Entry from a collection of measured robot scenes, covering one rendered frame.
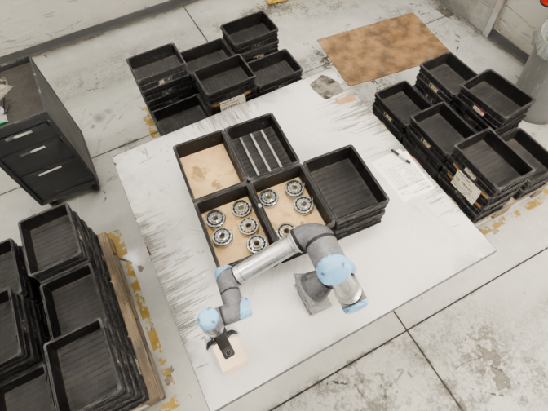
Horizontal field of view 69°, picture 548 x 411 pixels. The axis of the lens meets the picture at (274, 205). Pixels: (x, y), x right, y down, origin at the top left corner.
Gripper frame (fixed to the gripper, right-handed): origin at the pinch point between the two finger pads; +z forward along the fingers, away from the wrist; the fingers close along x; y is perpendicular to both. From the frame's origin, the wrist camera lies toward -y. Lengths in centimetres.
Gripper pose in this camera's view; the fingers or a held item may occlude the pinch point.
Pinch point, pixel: (224, 343)
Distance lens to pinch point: 180.3
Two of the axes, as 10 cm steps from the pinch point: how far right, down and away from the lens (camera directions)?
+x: -8.9, 4.2, -2.0
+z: 0.5, 5.1, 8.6
